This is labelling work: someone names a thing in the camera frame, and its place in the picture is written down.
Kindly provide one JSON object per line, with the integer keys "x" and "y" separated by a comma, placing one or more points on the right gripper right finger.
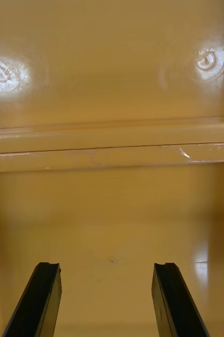
{"x": 175, "y": 302}

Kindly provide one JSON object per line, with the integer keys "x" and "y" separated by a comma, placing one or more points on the yellow-orange plastic bin with handwriting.
{"x": 111, "y": 210}

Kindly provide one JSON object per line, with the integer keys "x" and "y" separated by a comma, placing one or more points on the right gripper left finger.
{"x": 38, "y": 302}

